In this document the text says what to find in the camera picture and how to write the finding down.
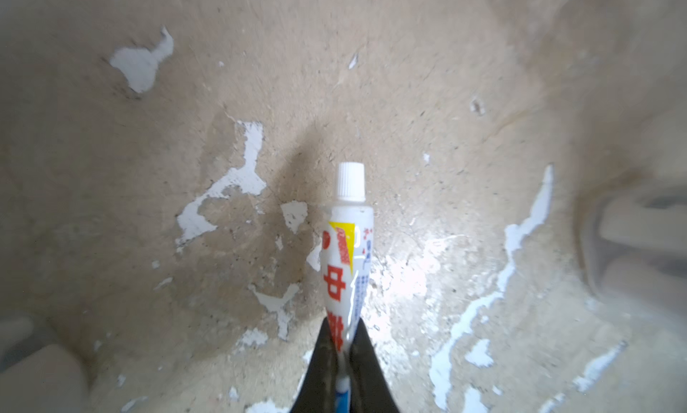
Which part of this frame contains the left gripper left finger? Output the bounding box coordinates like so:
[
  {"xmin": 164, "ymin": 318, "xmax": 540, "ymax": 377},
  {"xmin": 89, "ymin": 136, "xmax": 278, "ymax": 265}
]
[{"xmin": 290, "ymin": 318, "xmax": 337, "ymax": 413}]

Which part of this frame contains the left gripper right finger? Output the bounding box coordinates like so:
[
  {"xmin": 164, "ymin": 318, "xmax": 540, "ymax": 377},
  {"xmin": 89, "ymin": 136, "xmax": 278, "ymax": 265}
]
[{"xmin": 348, "ymin": 319, "xmax": 400, "ymax": 413}]

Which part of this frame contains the toothpaste tube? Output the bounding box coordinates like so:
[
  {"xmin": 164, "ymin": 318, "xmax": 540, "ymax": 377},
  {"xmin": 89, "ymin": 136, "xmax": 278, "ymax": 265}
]
[{"xmin": 320, "ymin": 162, "xmax": 375, "ymax": 413}]

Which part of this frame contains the clear cup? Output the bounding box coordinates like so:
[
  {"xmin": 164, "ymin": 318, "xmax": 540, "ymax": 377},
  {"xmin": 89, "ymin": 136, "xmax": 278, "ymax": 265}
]
[
  {"xmin": 1, "ymin": 313, "xmax": 89, "ymax": 412},
  {"xmin": 579, "ymin": 179, "xmax": 686, "ymax": 333}
]

